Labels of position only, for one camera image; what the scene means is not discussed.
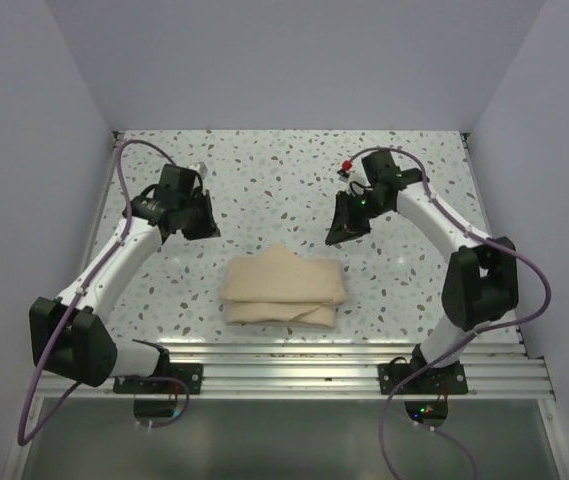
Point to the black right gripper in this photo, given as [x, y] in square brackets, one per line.
[344, 226]

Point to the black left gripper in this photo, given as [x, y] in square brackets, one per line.
[208, 228]

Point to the beige cloth mat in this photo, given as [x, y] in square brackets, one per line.
[278, 286]

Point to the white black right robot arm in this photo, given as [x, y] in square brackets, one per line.
[481, 283]

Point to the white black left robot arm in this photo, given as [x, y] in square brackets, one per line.
[69, 336]

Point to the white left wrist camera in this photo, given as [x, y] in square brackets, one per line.
[200, 168]

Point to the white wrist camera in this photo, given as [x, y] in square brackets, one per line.
[355, 182]
[200, 168]

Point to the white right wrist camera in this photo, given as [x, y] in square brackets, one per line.
[355, 182]

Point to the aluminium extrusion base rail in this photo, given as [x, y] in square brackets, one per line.
[279, 187]

